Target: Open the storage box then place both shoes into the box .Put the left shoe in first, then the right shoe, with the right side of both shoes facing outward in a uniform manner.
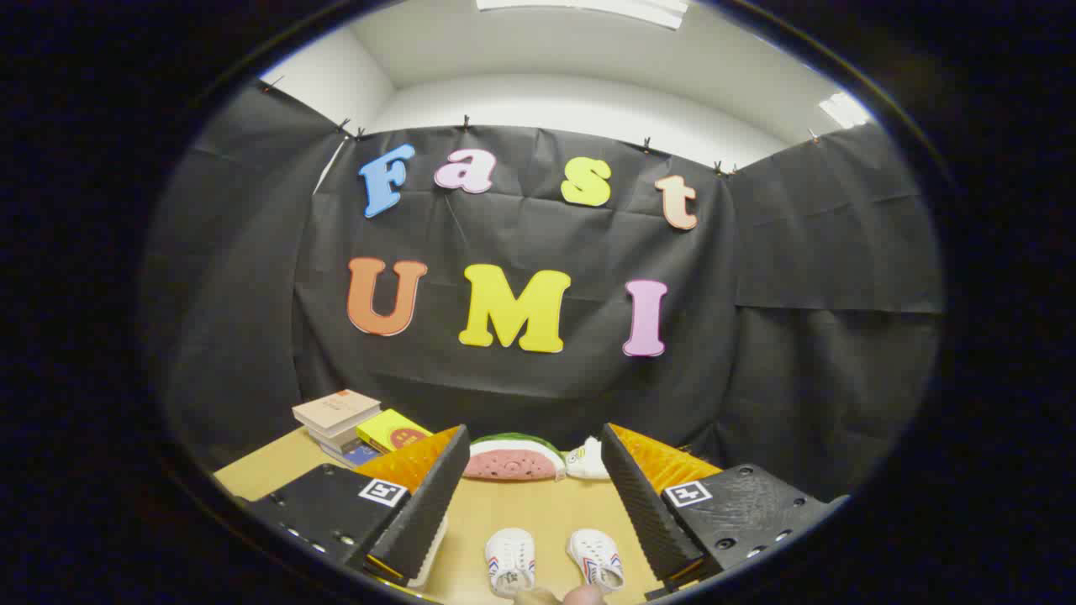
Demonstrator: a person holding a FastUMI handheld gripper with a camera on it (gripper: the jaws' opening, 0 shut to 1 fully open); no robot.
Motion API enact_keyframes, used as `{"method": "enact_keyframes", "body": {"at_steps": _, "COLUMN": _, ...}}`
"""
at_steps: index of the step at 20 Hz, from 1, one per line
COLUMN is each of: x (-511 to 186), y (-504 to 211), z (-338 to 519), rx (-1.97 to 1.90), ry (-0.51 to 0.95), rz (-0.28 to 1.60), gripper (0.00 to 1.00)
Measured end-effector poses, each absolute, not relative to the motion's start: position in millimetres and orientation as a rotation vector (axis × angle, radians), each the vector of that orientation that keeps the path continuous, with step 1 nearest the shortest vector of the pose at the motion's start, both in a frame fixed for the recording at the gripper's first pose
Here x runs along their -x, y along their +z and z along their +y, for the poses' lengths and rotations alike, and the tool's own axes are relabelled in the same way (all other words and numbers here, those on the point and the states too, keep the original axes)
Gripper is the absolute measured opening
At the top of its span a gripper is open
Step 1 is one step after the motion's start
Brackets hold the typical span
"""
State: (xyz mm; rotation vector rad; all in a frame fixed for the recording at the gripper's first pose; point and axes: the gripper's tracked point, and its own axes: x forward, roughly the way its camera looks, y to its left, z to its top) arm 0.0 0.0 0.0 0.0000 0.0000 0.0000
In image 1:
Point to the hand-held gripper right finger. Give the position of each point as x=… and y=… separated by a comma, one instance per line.
x=647, y=512

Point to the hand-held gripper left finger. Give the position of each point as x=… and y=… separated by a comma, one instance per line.
x=424, y=521

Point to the white canvas shoe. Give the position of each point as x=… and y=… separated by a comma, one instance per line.
x=509, y=559
x=597, y=559

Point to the white plush toy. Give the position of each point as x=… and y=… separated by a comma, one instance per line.
x=588, y=462

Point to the blue book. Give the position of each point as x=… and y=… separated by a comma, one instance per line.
x=361, y=455

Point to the yellow book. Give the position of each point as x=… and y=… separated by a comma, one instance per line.
x=387, y=428

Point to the watermelon slice plush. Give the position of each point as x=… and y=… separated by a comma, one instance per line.
x=513, y=462

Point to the grey book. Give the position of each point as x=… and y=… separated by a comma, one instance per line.
x=332, y=441

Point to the beige book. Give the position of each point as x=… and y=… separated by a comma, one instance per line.
x=336, y=409

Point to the black backdrop cloth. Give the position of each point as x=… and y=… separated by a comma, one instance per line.
x=756, y=378

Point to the small ceiling light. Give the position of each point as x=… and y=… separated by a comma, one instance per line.
x=843, y=109

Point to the long ceiling light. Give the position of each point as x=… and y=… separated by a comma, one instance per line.
x=639, y=13

